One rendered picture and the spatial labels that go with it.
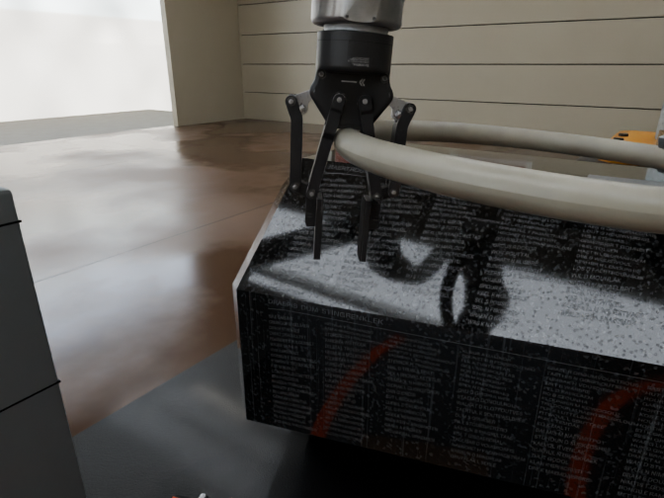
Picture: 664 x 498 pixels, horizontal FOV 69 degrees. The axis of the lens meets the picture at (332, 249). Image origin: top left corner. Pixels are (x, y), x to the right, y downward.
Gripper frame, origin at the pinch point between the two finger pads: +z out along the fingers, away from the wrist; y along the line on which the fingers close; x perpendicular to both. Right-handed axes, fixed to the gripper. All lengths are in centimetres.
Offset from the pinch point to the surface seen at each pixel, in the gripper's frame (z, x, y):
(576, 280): 10.9, 15.0, 38.1
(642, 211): -9.4, -23.5, 16.6
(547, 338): 18.6, 10.3, 33.0
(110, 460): 84, 52, -52
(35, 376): 42, 30, -55
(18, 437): 53, 26, -57
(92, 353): 86, 106, -80
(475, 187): -9.4, -18.9, 7.6
